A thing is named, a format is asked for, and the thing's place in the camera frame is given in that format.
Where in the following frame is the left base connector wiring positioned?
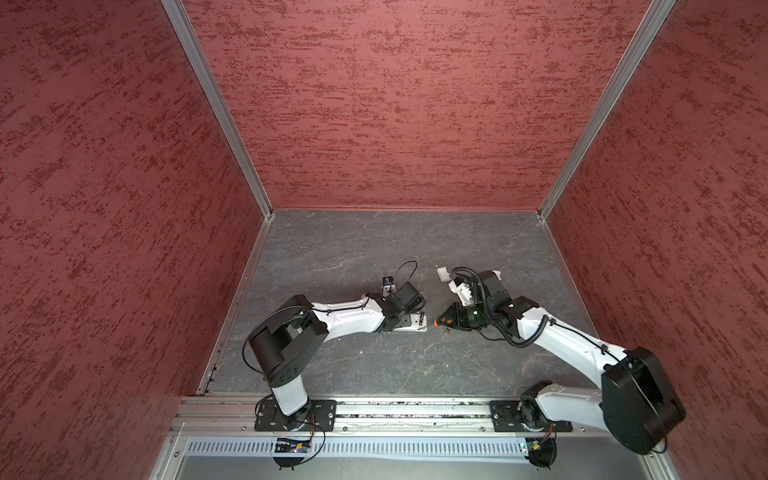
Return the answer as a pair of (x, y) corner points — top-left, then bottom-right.
(271, 413), (329, 470)

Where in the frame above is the left aluminium corner post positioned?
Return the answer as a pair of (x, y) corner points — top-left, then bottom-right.
(161, 0), (274, 222)

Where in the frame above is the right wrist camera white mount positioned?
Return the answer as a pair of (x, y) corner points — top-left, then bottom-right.
(448, 278), (475, 307)

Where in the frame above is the base connector wiring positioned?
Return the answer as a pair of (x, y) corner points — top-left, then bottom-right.
(271, 413), (329, 470)
(524, 424), (559, 469)

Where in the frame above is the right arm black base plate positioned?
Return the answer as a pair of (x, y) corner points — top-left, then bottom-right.
(489, 400), (573, 434)

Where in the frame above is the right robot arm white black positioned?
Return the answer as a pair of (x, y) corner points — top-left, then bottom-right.
(435, 267), (687, 455)

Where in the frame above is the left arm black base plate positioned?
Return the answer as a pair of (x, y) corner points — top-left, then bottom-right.
(254, 396), (338, 432)

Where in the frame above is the aluminium front rail frame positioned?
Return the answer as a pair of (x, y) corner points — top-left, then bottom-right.
(149, 396), (679, 479)

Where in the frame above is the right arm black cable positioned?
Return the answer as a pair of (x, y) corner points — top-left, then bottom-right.
(449, 266), (550, 349)

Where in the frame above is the right aluminium corner post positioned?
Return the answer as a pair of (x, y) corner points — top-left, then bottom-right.
(538, 0), (676, 223)

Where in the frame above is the aluminium corner post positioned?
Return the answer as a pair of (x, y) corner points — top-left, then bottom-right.
(538, 0), (676, 223)
(161, 0), (274, 222)

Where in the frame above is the right base connector wiring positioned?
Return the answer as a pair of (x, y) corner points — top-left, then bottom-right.
(524, 424), (559, 469)

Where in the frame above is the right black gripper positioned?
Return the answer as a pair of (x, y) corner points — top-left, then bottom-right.
(437, 300), (493, 330)

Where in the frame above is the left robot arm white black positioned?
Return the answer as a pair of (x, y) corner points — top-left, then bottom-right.
(243, 282), (426, 422)

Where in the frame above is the white remote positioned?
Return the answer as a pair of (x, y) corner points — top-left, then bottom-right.
(393, 312), (428, 332)

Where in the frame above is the perforated cable duct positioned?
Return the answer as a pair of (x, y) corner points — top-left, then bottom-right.
(184, 436), (528, 462)

